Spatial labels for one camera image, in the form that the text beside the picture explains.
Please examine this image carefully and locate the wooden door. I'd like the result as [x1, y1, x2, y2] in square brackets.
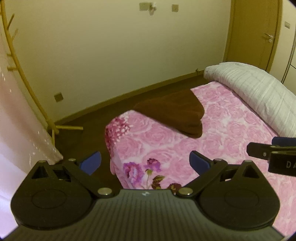
[223, 0, 284, 72]

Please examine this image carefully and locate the wooden coat rack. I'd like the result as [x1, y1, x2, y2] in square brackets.
[0, 0, 84, 139]

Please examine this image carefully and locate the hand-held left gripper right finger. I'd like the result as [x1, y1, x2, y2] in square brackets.
[171, 151, 263, 200]

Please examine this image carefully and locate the pale pink curtain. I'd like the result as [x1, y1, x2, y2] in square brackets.
[0, 23, 64, 232]

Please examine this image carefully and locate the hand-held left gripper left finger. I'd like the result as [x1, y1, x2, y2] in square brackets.
[28, 151, 116, 198]

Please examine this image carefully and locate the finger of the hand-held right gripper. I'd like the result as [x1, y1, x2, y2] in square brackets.
[246, 142, 275, 160]
[272, 136, 296, 147]

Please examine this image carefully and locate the white ribbed duvet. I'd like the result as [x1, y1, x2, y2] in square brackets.
[203, 62, 296, 138]

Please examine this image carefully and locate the brown garment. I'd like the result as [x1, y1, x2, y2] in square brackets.
[132, 89, 205, 139]

